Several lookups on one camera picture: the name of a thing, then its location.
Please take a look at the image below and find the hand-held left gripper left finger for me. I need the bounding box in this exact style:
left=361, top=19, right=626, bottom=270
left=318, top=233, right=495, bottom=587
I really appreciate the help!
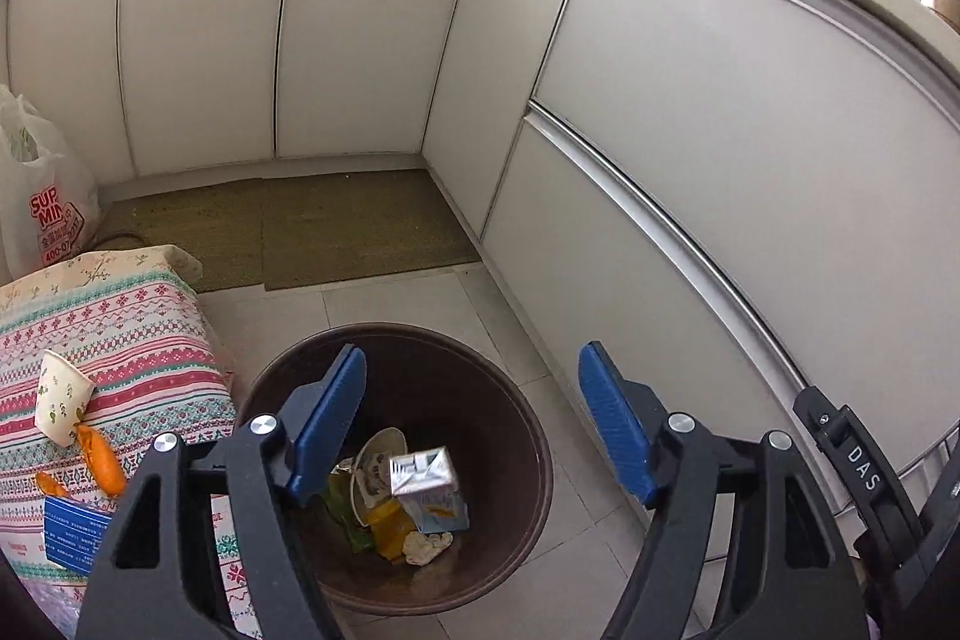
left=75, top=342, right=368, bottom=640

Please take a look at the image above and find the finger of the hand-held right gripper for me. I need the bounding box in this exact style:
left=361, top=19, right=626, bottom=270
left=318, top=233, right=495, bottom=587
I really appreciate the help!
left=793, top=385, right=927, bottom=577

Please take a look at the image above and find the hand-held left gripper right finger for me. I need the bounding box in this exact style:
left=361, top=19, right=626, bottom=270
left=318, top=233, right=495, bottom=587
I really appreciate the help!
left=577, top=340, right=871, bottom=640

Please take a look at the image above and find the instant noodle cup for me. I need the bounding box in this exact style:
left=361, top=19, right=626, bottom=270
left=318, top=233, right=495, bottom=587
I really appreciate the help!
left=351, top=428, right=410, bottom=528

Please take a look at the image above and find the green snack packet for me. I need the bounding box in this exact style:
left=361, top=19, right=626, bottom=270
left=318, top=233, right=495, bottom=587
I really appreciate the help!
left=324, top=460, right=376, bottom=552

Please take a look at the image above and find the yellow packet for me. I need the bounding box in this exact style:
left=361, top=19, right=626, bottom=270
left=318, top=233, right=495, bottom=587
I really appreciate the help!
left=366, top=497, right=421, bottom=562

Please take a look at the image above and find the small drink carton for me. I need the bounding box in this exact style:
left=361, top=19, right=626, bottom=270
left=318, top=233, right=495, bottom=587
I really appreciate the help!
left=388, top=445, right=470, bottom=534

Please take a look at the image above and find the brown plastic trash bin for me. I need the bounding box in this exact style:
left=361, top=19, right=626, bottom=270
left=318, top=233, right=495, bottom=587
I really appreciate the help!
left=234, top=323, right=554, bottom=617

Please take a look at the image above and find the white tissue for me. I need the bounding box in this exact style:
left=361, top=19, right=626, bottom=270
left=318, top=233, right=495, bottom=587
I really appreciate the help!
left=403, top=530, right=455, bottom=566

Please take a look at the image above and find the floral paper cup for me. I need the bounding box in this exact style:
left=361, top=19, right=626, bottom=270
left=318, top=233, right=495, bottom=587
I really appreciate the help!
left=34, top=349, right=96, bottom=446

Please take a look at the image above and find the blue cardboard box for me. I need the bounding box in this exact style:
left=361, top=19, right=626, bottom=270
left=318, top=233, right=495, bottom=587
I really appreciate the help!
left=41, top=496, right=113, bottom=570

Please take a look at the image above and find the white drawer front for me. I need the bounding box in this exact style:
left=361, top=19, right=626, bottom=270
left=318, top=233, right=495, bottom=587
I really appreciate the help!
left=480, top=111, right=852, bottom=513
left=529, top=0, right=960, bottom=401

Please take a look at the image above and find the olive floor mat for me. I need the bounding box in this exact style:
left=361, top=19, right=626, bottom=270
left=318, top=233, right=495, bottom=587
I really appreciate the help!
left=261, top=167, right=482, bottom=292
left=97, top=179, right=265, bottom=294

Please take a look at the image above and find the patterned striped tablecloth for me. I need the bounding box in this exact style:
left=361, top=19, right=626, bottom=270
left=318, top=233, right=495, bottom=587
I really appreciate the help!
left=0, top=244, right=260, bottom=640

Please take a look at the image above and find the white plastic shopping bag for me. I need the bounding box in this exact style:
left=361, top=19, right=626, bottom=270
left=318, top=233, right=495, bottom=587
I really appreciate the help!
left=0, top=83, right=102, bottom=281

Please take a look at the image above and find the white cabinet door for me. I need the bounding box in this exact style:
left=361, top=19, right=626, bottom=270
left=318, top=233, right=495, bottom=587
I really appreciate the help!
left=120, top=0, right=301, bottom=176
left=6, top=0, right=136, bottom=184
left=420, top=0, right=593, bottom=247
left=274, top=0, right=481, bottom=160

